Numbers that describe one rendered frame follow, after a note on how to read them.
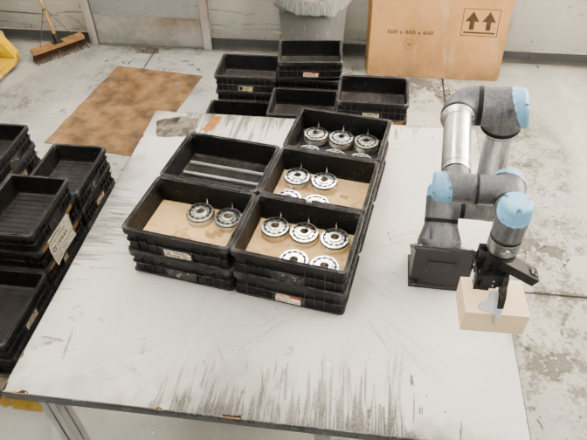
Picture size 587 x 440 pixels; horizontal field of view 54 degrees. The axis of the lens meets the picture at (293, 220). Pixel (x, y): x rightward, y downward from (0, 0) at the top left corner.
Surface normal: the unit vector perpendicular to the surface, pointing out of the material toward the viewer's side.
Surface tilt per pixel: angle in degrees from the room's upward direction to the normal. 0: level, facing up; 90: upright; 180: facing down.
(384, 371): 0
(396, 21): 78
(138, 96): 0
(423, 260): 90
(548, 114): 0
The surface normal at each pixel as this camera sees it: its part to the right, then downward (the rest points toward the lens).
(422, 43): -0.12, 0.47
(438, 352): -0.01, -0.73
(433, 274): -0.14, 0.68
